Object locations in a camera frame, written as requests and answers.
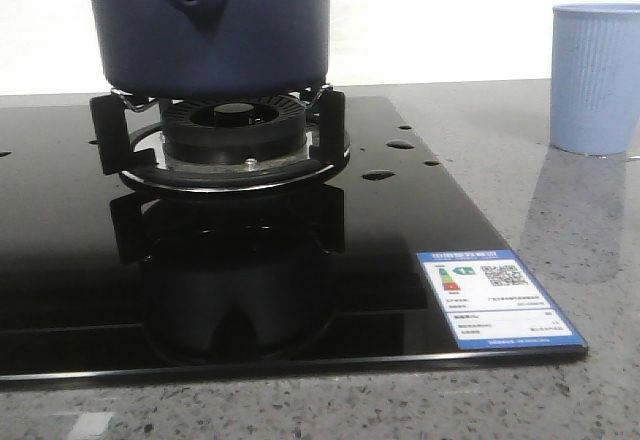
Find black glass gas cooktop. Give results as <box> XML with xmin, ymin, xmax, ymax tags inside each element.
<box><xmin>1</xmin><ymin>97</ymin><xmax>587</xmax><ymax>388</ymax></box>

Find blue energy rating label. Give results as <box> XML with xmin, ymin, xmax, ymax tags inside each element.
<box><xmin>417</xmin><ymin>249</ymin><xmax>586</xmax><ymax>350</ymax></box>

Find dark blue cooking pot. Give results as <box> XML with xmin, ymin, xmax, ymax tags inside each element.
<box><xmin>91</xmin><ymin>0</ymin><xmax>330</xmax><ymax>99</ymax></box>

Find chrome wire pot reducer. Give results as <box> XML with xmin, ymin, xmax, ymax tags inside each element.
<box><xmin>110</xmin><ymin>83</ymin><xmax>334</xmax><ymax>113</ymax></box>

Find black pan support grate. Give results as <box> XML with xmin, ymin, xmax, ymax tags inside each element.
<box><xmin>89</xmin><ymin>90</ymin><xmax>350</xmax><ymax>195</ymax></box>

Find black gas burner head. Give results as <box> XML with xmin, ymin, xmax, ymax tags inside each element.
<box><xmin>161</xmin><ymin>95</ymin><xmax>306</xmax><ymax>165</ymax></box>

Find light blue ribbed cup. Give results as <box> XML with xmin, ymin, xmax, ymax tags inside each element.
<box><xmin>550</xmin><ymin>3</ymin><xmax>639</xmax><ymax>156</ymax></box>

